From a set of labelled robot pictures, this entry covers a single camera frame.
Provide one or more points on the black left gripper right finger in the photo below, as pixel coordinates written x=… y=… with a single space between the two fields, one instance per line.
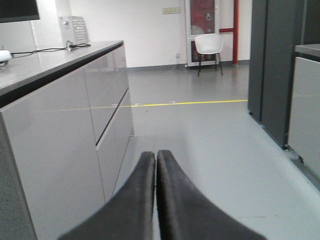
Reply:
x=184 y=213

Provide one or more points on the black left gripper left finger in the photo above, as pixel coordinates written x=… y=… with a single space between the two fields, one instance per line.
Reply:
x=129 y=213

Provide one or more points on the grey kitchen island cabinet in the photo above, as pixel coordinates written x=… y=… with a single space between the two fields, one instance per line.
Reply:
x=65 y=123

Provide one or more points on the light grey side cabinet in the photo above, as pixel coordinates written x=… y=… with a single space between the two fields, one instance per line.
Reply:
x=304 y=125

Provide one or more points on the white chair with black legs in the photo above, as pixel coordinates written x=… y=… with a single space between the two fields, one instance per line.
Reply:
x=209 y=44

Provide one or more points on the red pipe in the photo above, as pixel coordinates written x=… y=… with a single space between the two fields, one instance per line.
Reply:
x=235 y=31

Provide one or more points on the grey metal box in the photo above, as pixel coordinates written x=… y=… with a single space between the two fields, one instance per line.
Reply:
x=73 y=30

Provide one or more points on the glass door cabinet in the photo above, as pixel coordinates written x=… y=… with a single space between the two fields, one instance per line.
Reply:
x=201 y=17

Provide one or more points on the white object on counter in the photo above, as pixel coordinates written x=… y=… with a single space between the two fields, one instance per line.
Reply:
x=5 y=57

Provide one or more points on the dark grey tall cabinet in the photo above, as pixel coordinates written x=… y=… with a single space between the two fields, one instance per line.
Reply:
x=277 y=26

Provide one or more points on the black monitor screen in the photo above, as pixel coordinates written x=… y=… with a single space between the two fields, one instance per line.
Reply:
x=18 y=11

